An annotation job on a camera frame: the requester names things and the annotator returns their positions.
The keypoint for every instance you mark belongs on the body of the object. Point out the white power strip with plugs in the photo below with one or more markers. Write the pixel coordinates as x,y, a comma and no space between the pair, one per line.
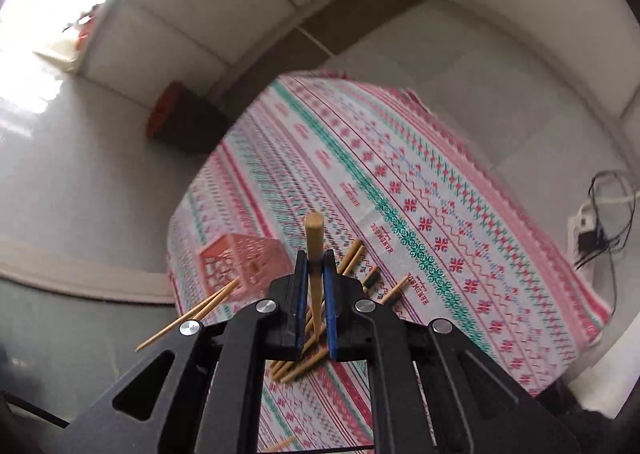
611,279

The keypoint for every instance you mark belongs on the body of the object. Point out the white kitchen cabinets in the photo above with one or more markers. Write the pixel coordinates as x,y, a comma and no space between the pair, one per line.
200,8

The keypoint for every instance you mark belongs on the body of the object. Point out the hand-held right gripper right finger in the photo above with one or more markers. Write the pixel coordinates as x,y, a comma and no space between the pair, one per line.
330,314

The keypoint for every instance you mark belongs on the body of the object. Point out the brown floor mat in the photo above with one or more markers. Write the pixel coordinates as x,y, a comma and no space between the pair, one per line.
365,3
270,63

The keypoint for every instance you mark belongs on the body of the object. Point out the patterned red green tablecloth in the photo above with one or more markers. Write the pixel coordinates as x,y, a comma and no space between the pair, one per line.
425,194

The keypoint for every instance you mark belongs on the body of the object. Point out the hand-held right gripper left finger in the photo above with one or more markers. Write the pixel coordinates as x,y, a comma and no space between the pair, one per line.
300,304

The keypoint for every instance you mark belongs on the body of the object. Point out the wooden chopstick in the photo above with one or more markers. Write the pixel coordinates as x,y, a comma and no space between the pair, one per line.
280,446
314,234

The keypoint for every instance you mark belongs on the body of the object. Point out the black plug adapter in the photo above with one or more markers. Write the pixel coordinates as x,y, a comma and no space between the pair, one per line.
587,240

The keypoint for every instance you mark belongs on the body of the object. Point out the pink plastic basket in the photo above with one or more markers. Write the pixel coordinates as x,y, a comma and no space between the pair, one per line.
235,254

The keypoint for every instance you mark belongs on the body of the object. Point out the dark trash bin red liner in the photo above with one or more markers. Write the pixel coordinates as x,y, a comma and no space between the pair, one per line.
185,118

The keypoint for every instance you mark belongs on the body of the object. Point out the red item on counter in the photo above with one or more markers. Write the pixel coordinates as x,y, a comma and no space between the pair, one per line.
86,33

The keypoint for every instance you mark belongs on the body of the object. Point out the pile of wooden chopsticks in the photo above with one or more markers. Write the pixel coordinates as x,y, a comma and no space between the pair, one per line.
305,366

